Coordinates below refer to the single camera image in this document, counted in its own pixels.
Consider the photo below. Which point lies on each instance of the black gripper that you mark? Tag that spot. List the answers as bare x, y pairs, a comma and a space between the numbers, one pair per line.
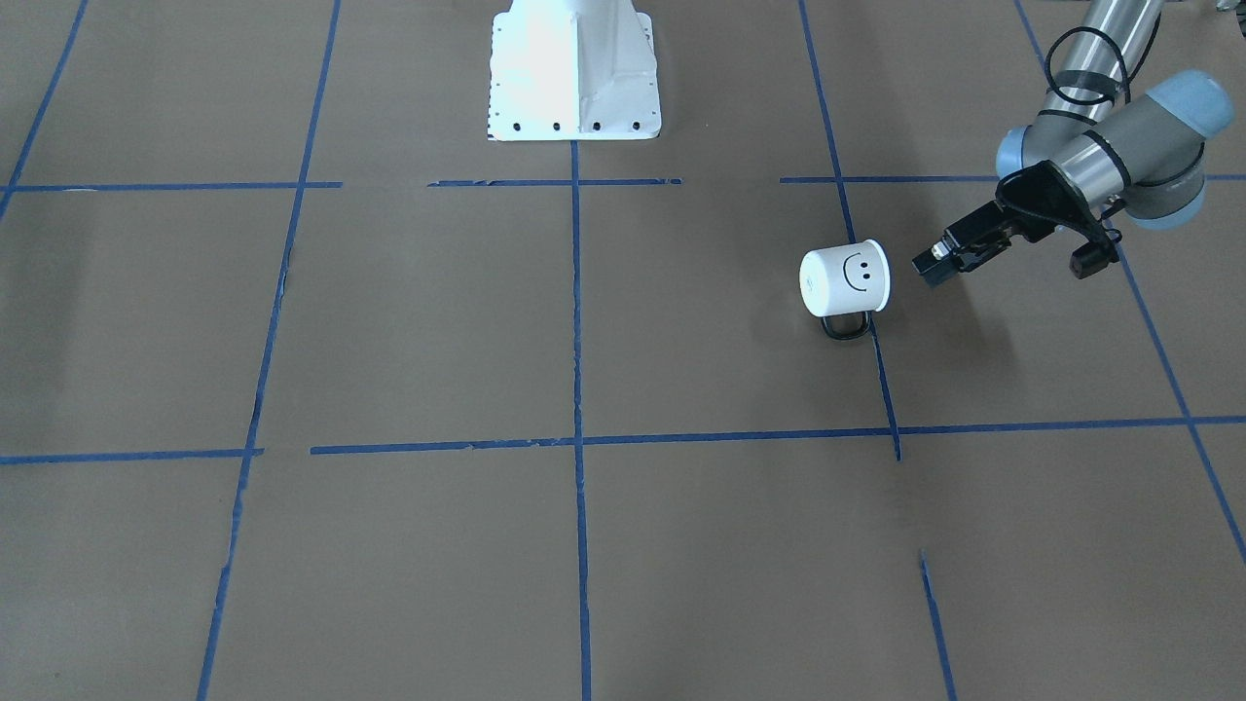
1019, 213

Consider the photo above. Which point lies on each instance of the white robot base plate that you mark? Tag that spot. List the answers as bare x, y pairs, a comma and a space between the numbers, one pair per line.
565, 70

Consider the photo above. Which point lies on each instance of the white smiley face mug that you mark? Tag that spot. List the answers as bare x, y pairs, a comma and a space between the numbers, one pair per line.
851, 279

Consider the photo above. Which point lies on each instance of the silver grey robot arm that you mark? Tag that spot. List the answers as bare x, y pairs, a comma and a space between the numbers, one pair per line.
1096, 147

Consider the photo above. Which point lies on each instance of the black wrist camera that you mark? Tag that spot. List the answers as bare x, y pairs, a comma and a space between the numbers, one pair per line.
1092, 258

